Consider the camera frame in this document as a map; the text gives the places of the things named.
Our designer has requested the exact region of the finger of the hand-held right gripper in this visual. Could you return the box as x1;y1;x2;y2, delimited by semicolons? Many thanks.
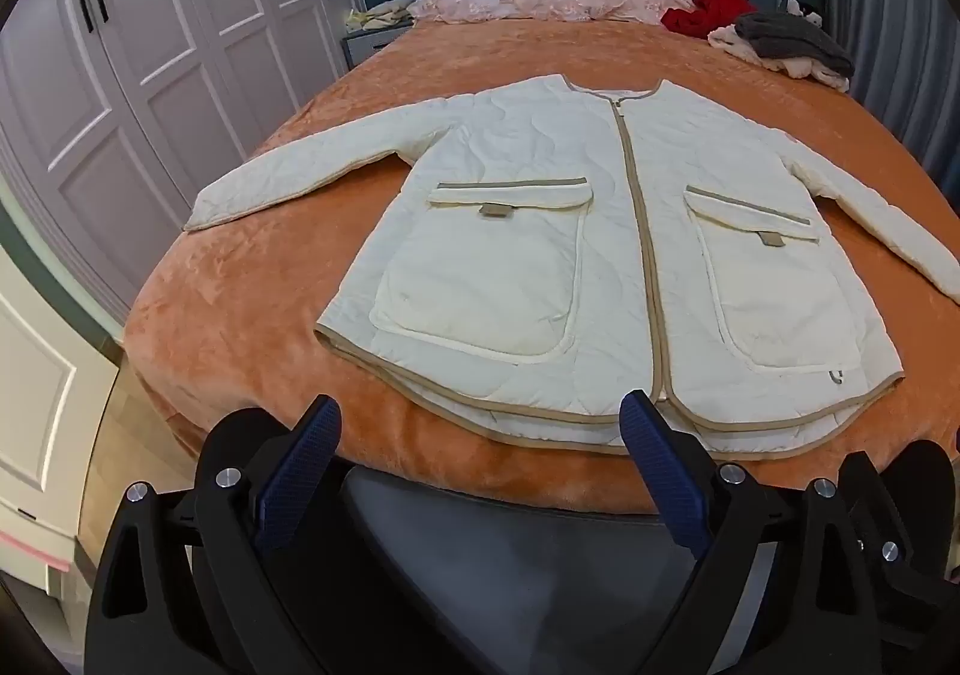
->
838;439;960;655

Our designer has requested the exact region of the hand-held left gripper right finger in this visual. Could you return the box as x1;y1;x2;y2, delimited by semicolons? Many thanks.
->
619;390;890;675

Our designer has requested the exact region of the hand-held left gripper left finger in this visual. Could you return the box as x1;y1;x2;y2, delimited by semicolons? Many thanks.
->
86;394;346;675

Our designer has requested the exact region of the cream quilted jacket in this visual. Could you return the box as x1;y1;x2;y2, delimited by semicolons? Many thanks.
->
184;73;960;460

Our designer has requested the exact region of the bed with orange blanket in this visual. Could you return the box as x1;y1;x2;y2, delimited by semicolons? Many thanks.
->
124;15;960;517

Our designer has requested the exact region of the cream panelled door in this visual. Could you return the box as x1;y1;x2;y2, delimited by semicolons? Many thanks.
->
0;236;121;593

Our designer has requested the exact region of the cream fleece garment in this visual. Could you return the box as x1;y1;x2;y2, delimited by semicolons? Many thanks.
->
709;24;852;92

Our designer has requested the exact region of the grey nightstand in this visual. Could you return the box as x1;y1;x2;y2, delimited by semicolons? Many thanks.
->
341;19;413;74

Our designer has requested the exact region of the white panelled wardrobe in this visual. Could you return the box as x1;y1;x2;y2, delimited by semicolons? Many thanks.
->
0;0;361;327

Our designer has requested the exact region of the dark grey garment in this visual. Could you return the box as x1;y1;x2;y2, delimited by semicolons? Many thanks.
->
735;11;856;76

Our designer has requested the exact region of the pale yellow cloth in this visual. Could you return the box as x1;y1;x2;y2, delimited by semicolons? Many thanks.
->
346;0;421;32

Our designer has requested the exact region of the red garment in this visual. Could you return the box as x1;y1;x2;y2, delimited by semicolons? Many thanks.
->
661;0;760;40

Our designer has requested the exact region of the grey pleated curtain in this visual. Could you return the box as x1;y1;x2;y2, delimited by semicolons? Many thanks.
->
814;0;960;185

